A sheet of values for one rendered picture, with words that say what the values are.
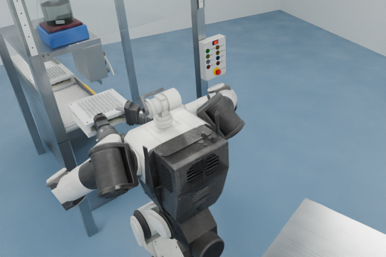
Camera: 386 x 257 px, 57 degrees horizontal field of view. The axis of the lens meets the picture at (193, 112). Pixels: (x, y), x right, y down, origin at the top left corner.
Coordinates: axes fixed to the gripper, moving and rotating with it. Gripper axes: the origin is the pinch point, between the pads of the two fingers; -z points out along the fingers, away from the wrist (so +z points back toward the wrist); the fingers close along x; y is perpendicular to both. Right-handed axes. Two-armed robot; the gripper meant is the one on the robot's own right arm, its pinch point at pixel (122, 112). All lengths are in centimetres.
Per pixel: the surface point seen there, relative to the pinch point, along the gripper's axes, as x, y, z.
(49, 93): -5.0, -2.7, -39.5
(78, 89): 22, 43, -64
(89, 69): -7.5, 21.5, -31.9
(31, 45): -31, -4, -40
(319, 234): 16, -27, 93
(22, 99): 47, 54, -133
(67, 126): 21.8, 6.0, -43.5
